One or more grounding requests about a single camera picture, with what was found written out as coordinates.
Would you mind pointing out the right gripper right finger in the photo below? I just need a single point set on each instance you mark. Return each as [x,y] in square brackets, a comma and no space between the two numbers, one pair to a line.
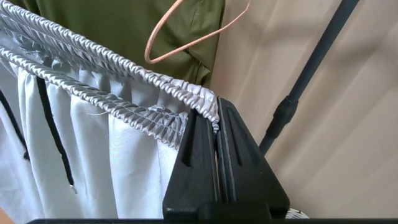
[248,180]

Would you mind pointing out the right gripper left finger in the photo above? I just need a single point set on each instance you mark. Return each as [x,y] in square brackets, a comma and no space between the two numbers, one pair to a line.
[192,180]

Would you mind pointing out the green sleeveless shirt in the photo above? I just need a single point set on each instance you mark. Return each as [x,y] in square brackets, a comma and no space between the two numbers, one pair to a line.
[109,25]

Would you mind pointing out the beige curtain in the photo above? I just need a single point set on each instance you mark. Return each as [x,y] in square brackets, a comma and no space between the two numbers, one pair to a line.
[342,124]

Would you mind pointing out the white laundry basket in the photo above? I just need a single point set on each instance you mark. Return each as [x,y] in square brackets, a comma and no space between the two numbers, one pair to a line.
[297,214]

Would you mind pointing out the black clothes rack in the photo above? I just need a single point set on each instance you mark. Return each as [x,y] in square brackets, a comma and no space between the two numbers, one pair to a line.
[311,62]

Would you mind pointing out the pale grey garment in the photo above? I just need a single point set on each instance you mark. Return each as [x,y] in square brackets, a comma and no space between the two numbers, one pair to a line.
[124,161]

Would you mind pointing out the pink clothes hanger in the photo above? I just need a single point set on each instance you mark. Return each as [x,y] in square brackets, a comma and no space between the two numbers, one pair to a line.
[186,45]

